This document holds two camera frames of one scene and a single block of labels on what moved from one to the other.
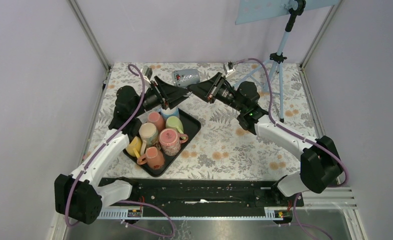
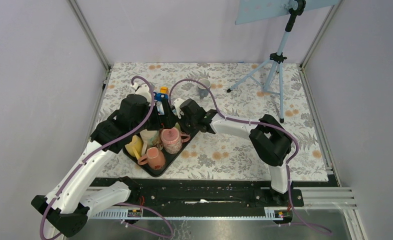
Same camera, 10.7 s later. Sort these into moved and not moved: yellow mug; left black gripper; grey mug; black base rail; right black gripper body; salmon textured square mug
Moved: left black gripper; right black gripper body; grey mug
Not moved: salmon textured square mug; black base rail; yellow mug
